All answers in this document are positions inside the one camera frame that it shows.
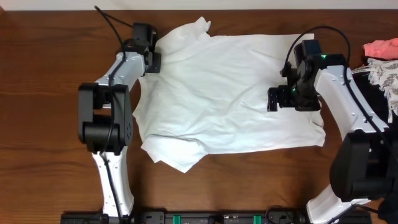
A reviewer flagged black garment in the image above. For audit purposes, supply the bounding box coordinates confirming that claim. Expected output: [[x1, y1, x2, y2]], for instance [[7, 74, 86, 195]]
[[353, 73, 397, 223]]

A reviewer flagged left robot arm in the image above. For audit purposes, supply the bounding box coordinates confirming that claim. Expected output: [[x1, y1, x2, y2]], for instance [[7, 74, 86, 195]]
[[78, 52, 161, 223]]

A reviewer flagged white floral patterned garment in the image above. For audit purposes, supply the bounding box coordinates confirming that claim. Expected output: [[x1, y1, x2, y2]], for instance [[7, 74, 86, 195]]
[[351, 58, 397, 123]]

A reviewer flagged pink garment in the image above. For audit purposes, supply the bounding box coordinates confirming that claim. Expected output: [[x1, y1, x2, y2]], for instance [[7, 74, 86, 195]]
[[363, 38, 398, 60]]

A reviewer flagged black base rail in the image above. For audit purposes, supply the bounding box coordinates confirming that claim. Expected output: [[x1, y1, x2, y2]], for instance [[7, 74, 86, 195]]
[[60, 208, 311, 224]]

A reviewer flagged white t-shirt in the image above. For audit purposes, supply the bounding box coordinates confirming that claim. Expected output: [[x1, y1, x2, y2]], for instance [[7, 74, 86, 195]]
[[133, 18, 326, 172]]

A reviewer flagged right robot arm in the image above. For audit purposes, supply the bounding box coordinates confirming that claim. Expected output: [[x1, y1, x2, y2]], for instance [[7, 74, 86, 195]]
[[266, 54, 397, 223]]

